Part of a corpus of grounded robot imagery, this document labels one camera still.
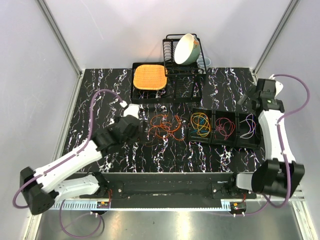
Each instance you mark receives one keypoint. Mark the black dish rack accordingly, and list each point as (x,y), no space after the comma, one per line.
(174,70)

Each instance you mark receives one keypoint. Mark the orange woven mat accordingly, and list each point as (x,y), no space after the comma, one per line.
(150,77)

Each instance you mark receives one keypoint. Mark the black bin middle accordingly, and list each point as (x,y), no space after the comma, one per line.
(224,128)

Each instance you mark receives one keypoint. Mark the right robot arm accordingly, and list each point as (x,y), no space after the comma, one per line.
(280,174)

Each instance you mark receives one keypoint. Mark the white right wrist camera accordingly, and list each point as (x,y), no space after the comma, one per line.
(278,85)

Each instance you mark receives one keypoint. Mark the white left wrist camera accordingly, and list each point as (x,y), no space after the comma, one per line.
(130,109)

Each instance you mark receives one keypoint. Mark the black wire tray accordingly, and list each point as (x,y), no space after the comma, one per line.
(184,85)

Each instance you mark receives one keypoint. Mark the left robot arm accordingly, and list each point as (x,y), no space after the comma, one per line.
(47,185)

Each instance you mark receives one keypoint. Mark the cream ceramic bowl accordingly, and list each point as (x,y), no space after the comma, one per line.
(187,50)

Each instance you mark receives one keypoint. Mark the black bin left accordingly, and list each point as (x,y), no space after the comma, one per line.
(200,125)

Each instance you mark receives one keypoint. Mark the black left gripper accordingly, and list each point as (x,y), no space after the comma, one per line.
(144,130)

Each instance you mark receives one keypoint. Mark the light blue cup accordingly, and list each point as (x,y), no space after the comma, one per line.
(205,62)

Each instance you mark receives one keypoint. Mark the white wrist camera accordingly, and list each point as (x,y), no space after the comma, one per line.
(130,109)
(278,85)

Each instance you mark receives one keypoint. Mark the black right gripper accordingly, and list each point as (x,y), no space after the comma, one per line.
(250,93)

